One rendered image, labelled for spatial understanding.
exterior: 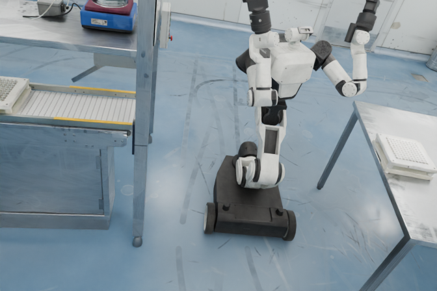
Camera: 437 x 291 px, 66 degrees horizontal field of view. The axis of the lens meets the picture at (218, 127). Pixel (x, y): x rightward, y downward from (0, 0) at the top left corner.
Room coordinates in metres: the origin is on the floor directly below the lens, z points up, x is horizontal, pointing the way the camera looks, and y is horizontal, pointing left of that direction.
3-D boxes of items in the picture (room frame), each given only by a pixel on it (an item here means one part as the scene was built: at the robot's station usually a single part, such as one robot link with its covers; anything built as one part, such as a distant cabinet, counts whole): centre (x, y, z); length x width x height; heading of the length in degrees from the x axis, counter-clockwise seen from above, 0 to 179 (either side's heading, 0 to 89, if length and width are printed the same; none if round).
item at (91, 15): (1.37, 0.54, 1.34); 0.21 x 0.20 x 0.09; 12
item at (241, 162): (1.73, -0.29, 0.28); 0.21 x 0.20 x 0.13; 8
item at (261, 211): (1.70, -0.29, 0.19); 0.64 x 0.52 x 0.33; 8
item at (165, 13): (2.21, 0.50, 1.00); 0.17 x 0.06 x 0.26; 12
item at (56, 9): (1.33, 0.77, 1.33); 0.12 x 0.07 x 0.06; 102
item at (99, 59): (1.46, 0.54, 1.17); 0.22 x 0.11 x 0.20; 102
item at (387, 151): (1.48, -0.99, 0.88); 0.25 x 0.24 x 0.02; 2
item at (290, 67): (1.76, -0.27, 1.08); 0.34 x 0.30 x 0.36; 121
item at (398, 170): (1.48, -0.99, 0.84); 0.24 x 0.24 x 0.02; 2
